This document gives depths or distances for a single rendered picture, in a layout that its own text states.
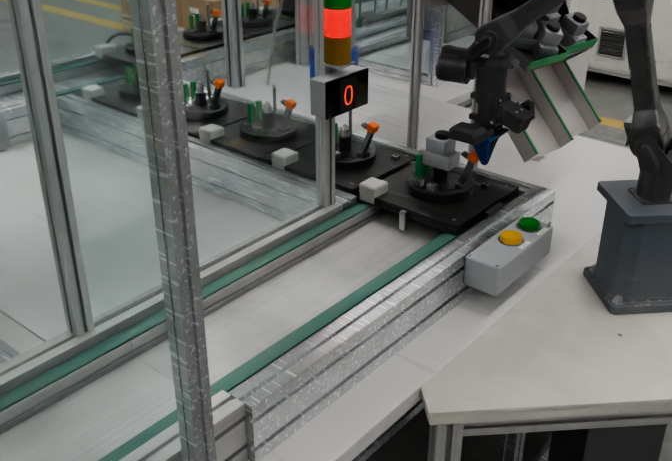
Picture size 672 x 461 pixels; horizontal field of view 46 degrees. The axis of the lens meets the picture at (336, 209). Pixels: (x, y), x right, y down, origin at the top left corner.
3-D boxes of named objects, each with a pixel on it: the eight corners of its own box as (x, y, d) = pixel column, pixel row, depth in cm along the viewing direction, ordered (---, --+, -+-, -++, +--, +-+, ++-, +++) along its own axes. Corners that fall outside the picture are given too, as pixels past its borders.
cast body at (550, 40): (552, 61, 170) (568, 35, 165) (534, 58, 169) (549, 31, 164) (542, 38, 176) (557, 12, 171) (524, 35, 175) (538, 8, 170)
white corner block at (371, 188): (388, 199, 165) (389, 181, 163) (375, 206, 162) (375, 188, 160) (371, 193, 168) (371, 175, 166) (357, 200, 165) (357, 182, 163)
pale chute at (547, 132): (560, 148, 180) (574, 139, 177) (524, 162, 173) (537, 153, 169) (500, 44, 185) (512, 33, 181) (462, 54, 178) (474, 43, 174)
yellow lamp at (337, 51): (356, 61, 146) (356, 34, 144) (339, 67, 142) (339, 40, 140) (335, 56, 149) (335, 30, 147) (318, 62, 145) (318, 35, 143)
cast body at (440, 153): (459, 165, 162) (462, 133, 159) (448, 171, 159) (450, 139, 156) (425, 154, 167) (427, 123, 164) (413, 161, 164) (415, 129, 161)
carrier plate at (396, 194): (518, 194, 167) (519, 185, 166) (456, 236, 151) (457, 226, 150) (424, 165, 181) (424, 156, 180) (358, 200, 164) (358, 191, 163)
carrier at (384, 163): (418, 163, 182) (421, 111, 176) (352, 198, 165) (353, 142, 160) (338, 138, 196) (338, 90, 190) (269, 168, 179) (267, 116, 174)
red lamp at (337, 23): (356, 34, 144) (357, 7, 141) (339, 39, 140) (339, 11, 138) (335, 30, 147) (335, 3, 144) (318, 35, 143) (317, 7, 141)
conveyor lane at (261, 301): (513, 231, 171) (518, 190, 167) (225, 443, 114) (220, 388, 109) (406, 195, 188) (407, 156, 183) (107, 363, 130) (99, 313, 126)
